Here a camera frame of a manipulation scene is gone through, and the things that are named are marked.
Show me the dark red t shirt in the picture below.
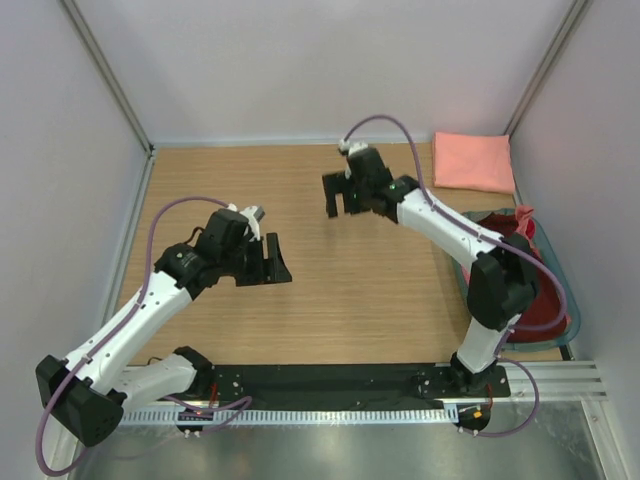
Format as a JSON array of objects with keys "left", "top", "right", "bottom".
[{"left": 508, "top": 213, "right": 571, "bottom": 346}]

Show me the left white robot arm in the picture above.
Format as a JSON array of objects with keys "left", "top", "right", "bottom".
[{"left": 35, "top": 206, "right": 292, "bottom": 447}]

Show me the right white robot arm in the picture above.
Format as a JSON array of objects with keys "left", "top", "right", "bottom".
[{"left": 322, "top": 143, "right": 539, "bottom": 396}]

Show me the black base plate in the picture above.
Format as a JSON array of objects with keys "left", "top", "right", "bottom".
[{"left": 212, "top": 363, "right": 511, "bottom": 401}]

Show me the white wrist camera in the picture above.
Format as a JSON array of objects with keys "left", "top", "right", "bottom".
[
  {"left": 338, "top": 139, "right": 369, "bottom": 157},
  {"left": 227, "top": 203, "right": 265, "bottom": 242}
]

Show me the teal plastic basket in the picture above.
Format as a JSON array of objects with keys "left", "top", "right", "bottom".
[{"left": 449, "top": 207, "right": 584, "bottom": 351}]

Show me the white slotted cable duct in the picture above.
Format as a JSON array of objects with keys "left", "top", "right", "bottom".
[{"left": 120, "top": 405, "right": 459, "bottom": 427}]

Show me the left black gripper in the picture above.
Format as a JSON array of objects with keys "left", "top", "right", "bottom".
[{"left": 220, "top": 232, "right": 292, "bottom": 286}]

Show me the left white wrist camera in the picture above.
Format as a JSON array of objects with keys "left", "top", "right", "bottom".
[{"left": 227, "top": 203, "right": 265, "bottom": 242}]

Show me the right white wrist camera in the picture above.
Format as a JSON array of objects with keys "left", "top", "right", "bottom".
[{"left": 338, "top": 139, "right": 369, "bottom": 157}]

